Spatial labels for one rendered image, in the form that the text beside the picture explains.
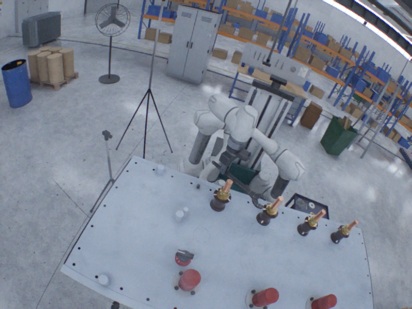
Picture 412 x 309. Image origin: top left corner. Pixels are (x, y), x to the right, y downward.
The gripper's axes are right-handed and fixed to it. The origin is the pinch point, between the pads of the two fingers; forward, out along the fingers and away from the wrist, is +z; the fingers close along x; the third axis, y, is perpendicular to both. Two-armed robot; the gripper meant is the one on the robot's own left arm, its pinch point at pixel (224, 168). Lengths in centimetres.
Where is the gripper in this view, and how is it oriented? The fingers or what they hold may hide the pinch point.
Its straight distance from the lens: 112.4
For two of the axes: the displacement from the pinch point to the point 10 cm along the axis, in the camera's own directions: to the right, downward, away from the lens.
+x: -6.5, 3.9, -6.5
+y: -7.2, -5.9, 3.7
